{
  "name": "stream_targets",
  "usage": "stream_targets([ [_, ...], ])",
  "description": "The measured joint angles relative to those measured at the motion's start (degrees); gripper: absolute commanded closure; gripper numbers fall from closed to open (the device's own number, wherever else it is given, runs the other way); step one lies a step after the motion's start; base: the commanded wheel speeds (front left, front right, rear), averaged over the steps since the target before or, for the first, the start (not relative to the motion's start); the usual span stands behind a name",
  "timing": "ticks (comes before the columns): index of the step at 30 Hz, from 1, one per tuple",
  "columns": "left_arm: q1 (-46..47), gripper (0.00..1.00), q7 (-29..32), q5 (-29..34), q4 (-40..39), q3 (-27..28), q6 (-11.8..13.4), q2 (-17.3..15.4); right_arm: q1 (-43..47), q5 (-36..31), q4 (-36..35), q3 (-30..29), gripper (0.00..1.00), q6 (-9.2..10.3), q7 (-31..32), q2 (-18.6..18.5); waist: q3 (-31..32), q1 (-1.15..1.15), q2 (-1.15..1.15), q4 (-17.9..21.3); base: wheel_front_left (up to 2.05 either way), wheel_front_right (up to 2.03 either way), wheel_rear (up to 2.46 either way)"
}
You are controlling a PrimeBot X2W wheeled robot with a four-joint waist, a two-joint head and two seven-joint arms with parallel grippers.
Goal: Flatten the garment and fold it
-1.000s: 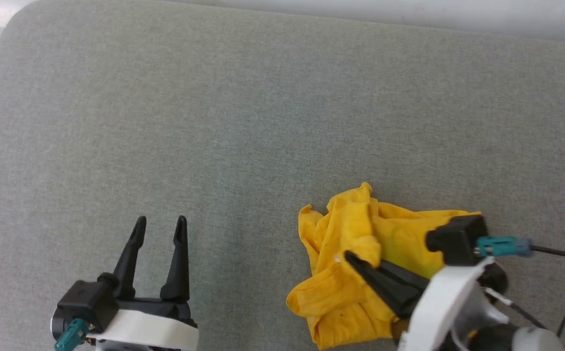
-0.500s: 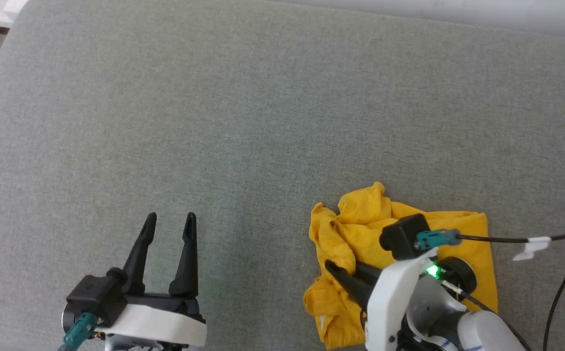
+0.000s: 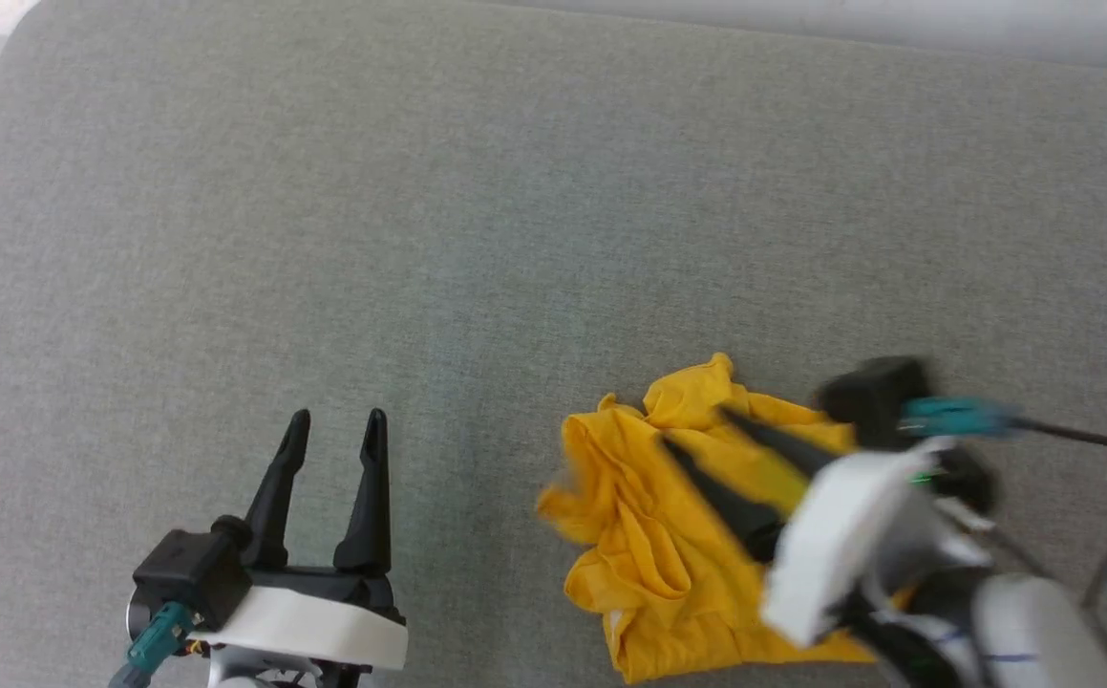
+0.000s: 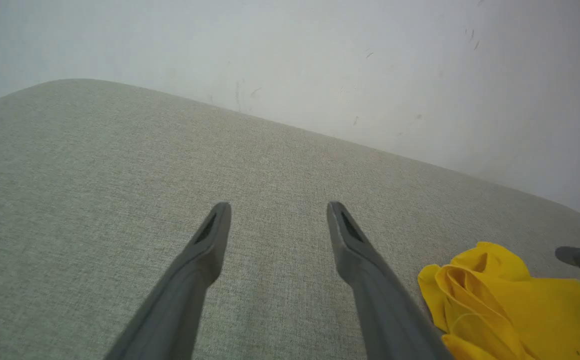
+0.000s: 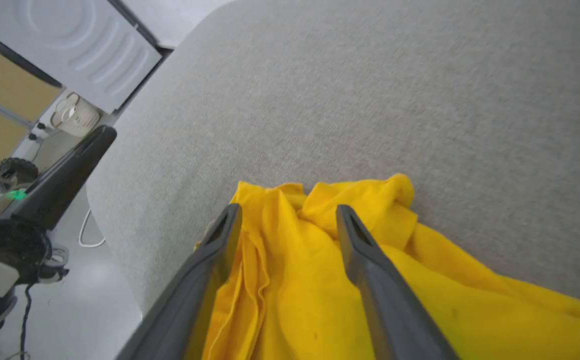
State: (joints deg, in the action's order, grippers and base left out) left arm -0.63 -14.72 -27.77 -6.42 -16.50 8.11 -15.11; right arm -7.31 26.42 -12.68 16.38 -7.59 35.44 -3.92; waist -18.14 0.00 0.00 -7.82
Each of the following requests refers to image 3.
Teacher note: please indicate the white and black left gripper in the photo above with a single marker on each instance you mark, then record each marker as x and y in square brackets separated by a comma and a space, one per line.
[314, 621]

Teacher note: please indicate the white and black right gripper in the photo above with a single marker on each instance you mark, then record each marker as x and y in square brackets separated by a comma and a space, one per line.
[849, 535]

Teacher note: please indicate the yellow t-shirt with white print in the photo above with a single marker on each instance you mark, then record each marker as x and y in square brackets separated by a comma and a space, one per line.
[639, 535]

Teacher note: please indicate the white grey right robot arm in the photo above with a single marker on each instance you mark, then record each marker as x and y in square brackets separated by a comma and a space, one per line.
[1021, 631]

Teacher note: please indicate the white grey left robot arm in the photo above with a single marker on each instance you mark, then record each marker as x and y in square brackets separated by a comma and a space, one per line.
[276, 672]

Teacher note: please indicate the black round right gripper motor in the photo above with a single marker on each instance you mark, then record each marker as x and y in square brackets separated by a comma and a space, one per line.
[968, 483]

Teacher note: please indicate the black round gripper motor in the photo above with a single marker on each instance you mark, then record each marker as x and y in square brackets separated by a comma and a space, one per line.
[968, 483]
[138, 616]

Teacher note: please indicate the black round left gripper motor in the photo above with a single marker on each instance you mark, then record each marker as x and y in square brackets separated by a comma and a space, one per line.
[138, 616]

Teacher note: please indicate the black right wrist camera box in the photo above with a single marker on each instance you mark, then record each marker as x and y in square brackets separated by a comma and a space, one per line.
[873, 397]

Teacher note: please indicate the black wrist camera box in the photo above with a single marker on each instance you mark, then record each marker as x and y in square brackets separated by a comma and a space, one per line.
[873, 397]
[190, 573]

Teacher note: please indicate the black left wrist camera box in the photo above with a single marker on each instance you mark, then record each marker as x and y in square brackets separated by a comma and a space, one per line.
[190, 573]

